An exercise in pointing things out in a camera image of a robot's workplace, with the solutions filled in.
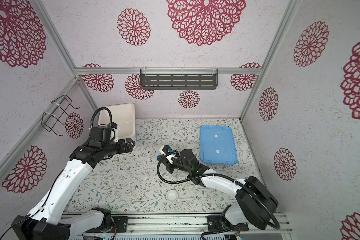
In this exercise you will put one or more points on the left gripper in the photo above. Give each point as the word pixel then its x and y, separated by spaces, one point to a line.
pixel 129 147

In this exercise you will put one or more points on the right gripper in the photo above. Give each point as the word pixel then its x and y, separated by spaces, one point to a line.
pixel 180 157

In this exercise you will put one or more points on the white plastic bin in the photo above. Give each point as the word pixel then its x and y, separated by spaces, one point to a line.
pixel 124 116

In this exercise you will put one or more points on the blue plastic lid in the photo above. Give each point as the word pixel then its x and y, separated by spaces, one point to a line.
pixel 217 145

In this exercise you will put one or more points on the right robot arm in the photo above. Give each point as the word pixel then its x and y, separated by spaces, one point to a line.
pixel 254 203

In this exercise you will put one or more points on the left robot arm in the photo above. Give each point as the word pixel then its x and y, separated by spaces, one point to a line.
pixel 44 221

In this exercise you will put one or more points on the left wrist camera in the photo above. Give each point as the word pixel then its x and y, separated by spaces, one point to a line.
pixel 104 133

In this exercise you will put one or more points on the dark metal wall shelf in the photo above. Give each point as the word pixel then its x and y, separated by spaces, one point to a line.
pixel 179 79

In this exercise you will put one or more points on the black wire wall rack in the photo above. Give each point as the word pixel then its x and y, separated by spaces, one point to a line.
pixel 51 118

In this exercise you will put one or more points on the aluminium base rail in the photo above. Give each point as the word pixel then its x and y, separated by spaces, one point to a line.
pixel 186 226

